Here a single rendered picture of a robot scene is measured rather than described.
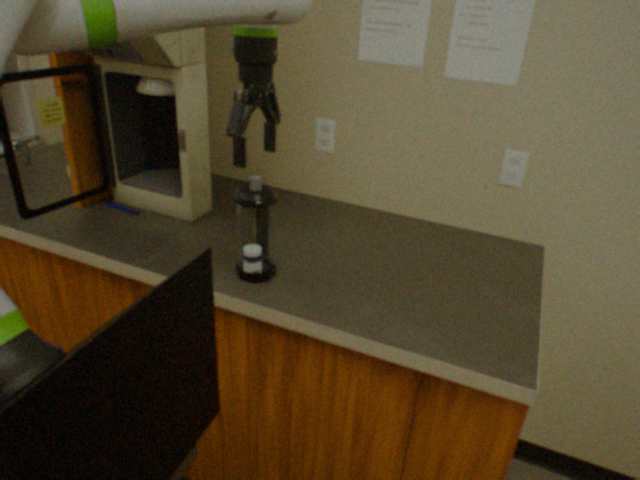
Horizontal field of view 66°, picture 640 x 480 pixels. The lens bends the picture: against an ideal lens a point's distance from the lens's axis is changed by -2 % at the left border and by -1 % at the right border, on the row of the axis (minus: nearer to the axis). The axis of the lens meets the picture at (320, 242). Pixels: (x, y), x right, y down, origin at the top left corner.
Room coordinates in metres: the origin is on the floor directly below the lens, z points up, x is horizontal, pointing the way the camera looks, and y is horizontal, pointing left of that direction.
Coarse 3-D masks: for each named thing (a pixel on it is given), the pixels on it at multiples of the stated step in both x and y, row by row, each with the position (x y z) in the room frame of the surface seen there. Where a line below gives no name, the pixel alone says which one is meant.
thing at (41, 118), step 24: (24, 96) 1.30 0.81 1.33; (48, 96) 1.36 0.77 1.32; (72, 96) 1.42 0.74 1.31; (24, 120) 1.29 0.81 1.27; (48, 120) 1.35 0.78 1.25; (72, 120) 1.41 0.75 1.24; (48, 144) 1.33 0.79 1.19; (72, 144) 1.40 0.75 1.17; (96, 144) 1.47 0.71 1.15; (24, 168) 1.26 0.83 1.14; (48, 168) 1.32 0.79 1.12; (72, 168) 1.39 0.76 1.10; (96, 168) 1.46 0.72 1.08; (24, 192) 1.25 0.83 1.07; (48, 192) 1.31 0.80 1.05; (72, 192) 1.37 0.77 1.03
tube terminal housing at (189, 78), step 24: (192, 48) 1.44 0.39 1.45; (120, 72) 1.48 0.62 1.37; (144, 72) 1.45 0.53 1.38; (168, 72) 1.41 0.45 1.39; (192, 72) 1.44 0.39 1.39; (192, 96) 1.43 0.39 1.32; (192, 120) 1.43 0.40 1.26; (192, 144) 1.42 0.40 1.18; (192, 168) 1.41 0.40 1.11; (120, 192) 1.50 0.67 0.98; (144, 192) 1.46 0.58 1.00; (192, 192) 1.41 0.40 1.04; (192, 216) 1.40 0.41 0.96
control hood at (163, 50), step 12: (156, 36) 1.31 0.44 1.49; (168, 36) 1.35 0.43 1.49; (144, 48) 1.35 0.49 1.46; (156, 48) 1.33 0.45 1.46; (168, 48) 1.35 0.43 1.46; (132, 60) 1.42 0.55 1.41; (144, 60) 1.40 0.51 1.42; (156, 60) 1.38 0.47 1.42; (168, 60) 1.36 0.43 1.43; (180, 60) 1.39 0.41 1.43
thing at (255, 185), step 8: (256, 176) 1.12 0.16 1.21; (248, 184) 1.14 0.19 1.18; (256, 184) 1.10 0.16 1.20; (264, 184) 1.14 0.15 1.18; (240, 192) 1.09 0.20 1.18; (248, 192) 1.09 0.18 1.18; (256, 192) 1.09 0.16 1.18; (264, 192) 1.09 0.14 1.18; (272, 192) 1.11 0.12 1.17; (248, 200) 1.07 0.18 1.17; (256, 200) 1.07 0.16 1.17; (264, 200) 1.08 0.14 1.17
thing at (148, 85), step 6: (144, 78) 1.49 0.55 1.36; (150, 78) 1.48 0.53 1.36; (156, 78) 1.47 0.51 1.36; (144, 84) 1.48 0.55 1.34; (150, 84) 1.47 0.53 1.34; (156, 84) 1.46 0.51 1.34; (162, 84) 1.47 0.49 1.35; (168, 84) 1.47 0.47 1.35; (138, 90) 1.49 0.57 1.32; (144, 90) 1.47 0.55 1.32; (150, 90) 1.46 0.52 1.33; (156, 90) 1.46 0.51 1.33; (162, 90) 1.46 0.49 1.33; (168, 90) 1.46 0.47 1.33; (174, 90) 1.47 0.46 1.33
